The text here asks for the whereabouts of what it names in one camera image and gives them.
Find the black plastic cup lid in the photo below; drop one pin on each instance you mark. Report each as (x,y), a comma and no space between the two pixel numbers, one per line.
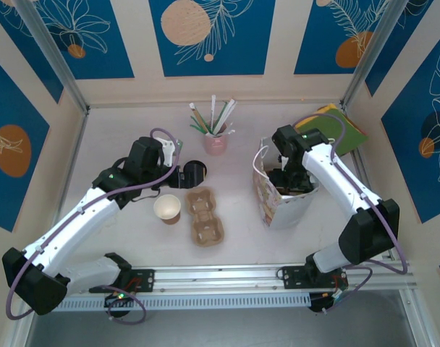
(206,170)

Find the white paper bag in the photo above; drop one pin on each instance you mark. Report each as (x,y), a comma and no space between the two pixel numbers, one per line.
(288,213)

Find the brown paper cup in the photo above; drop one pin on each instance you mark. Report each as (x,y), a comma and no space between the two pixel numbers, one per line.
(166,208)

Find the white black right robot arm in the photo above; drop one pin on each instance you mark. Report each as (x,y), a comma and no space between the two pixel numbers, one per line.
(336,173)

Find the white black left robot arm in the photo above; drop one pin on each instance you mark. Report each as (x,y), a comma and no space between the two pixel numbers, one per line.
(71,224)

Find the pink straw holder cup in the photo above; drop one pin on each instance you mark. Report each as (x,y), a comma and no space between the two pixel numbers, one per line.
(216,146)

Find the cardboard cup carrier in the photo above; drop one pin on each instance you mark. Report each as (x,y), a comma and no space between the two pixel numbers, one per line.
(205,224)

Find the kraft brown straw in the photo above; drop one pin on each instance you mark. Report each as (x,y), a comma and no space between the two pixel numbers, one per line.
(198,117)

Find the short white straw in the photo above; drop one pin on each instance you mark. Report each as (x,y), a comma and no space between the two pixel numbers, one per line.
(231,131)

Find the white paper-wrapped straw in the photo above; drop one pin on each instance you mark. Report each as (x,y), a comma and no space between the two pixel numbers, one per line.
(213,112)
(230,108)

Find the green striped wrapped straw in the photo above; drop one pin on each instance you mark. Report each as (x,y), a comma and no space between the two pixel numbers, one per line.
(223,110)

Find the red paper napkin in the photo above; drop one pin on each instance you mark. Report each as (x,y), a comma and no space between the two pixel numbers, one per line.
(364,132)

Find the black base electronics module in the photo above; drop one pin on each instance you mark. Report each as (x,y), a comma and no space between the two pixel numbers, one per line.
(118,301)
(325,301)

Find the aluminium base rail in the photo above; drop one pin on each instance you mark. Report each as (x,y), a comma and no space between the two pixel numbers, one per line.
(220,276)

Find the aluminium corner post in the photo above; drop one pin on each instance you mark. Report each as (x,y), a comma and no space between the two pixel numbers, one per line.
(372,47)
(53,54)

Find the aluminium front frame bar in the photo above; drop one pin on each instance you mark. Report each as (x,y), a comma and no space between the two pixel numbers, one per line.
(419,321)
(21,332)

